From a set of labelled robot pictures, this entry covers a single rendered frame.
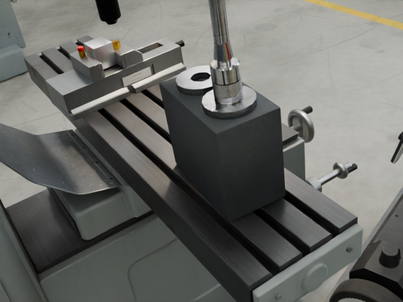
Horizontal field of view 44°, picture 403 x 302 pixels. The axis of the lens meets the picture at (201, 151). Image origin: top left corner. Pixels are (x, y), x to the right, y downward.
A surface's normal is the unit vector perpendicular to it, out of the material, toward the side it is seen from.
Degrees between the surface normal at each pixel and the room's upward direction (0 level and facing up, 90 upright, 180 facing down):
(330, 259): 90
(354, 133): 0
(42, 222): 0
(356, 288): 18
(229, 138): 90
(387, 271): 0
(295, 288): 90
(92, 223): 90
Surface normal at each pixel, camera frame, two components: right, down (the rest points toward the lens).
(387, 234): -0.14, -0.81
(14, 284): 0.77, 0.25
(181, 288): 0.54, 0.42
